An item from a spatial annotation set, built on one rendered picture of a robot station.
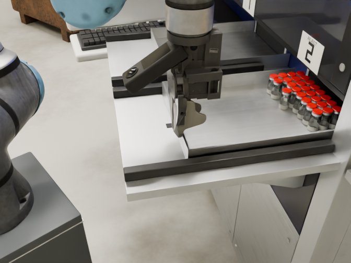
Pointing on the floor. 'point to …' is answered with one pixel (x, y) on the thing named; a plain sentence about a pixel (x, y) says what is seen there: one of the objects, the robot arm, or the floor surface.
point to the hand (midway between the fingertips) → (175, 131)
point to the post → (329, 200)
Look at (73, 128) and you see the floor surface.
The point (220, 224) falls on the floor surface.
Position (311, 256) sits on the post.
